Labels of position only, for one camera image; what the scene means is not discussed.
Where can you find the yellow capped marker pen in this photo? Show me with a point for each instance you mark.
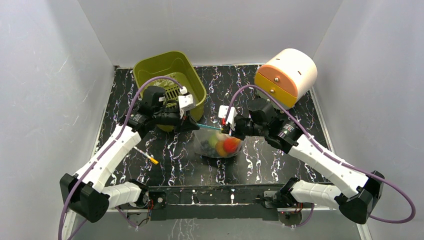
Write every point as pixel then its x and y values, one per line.
pixel 146 155

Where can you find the olive green plastic basket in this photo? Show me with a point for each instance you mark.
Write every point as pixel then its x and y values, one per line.
pixel 175 65

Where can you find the black grape bunch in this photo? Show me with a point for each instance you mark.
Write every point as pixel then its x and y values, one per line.
pixel 207 150

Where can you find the orange fruit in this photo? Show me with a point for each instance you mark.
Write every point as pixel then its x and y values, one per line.
pixel 220 149

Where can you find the red strawberry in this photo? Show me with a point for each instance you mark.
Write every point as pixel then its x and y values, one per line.
pixel 231 145

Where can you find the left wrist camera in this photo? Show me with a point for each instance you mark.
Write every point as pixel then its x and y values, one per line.
pixel 185 101

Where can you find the round drawer cabinet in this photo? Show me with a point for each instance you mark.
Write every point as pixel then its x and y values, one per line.
pixel 287 76

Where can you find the green cabbage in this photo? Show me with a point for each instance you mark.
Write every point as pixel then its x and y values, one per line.
pixel 213 141

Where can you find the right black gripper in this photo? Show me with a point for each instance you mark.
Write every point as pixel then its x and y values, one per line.
pixel 233 125

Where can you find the clear zip top bag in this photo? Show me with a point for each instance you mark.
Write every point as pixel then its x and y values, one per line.
pixel 203 133

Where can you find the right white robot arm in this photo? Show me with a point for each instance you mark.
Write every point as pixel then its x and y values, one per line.
pixel 353 193

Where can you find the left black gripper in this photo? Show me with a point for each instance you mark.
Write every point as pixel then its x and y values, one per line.
pixel 186 124

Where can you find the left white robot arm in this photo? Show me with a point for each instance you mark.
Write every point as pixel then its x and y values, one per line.
pixel 86 193

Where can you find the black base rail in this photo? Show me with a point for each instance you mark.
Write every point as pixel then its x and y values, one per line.
pixel 233 201

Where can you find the white mushroom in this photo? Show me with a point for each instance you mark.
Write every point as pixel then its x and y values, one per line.
pixel 221 136

